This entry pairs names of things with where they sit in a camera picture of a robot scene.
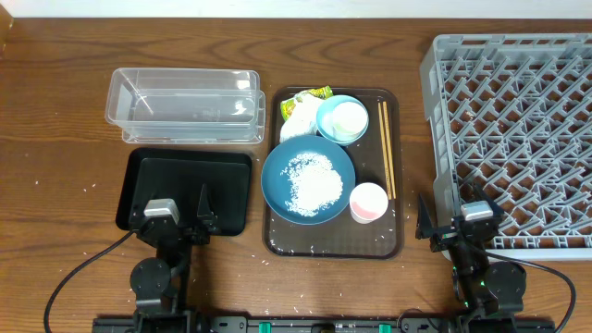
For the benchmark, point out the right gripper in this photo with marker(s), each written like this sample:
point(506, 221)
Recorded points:
point(425, 229)

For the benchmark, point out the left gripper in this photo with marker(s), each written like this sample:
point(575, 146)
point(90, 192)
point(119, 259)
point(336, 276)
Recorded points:
point(202, 239)

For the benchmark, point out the pink cup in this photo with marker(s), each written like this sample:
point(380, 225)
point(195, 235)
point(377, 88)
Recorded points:
point(368, 202)

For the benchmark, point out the white cup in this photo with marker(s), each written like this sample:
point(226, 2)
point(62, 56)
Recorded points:
point(348, 121)

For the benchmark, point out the white tissue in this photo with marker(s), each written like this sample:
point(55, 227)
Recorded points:
point(302, 120)

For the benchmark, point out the green yellow snack wrapper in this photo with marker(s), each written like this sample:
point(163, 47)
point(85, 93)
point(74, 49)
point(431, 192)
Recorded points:
point(287, 106)

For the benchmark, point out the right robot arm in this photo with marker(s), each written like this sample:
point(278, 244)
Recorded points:
point(491, 292)

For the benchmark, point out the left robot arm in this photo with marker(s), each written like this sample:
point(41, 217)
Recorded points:
point(160, 283)

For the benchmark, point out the grey dishwasher rack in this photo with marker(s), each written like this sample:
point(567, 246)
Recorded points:
point(512, 113)

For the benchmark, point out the black plastic tray bin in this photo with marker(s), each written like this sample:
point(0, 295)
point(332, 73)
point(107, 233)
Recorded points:
point(157, 173)

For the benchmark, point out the large dark blue plate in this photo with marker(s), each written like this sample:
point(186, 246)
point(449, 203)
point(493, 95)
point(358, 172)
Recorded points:
point(276, 188)

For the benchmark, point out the dark brown serving tray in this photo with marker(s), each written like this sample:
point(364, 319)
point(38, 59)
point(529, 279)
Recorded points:
point(339, 236)

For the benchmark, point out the right wooden chopstick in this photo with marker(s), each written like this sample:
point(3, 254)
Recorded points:
point(389, 149)

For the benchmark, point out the wooden chopstick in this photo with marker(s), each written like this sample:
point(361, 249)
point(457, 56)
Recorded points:
point(384, 151)
point(389, 149)

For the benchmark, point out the pile of white rice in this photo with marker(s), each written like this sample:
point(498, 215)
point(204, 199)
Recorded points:
point(314, 185)

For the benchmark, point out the clear plastic bin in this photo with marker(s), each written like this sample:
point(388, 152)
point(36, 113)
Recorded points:
point(187, 105)

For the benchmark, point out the left wooden chopstick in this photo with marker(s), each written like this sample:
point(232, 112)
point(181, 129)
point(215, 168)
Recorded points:
point(384, 151)

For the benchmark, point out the light blue bowl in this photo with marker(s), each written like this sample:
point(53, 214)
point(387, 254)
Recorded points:
point(324, 117)

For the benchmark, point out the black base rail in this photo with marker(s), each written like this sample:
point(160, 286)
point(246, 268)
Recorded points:
point(238, 324)

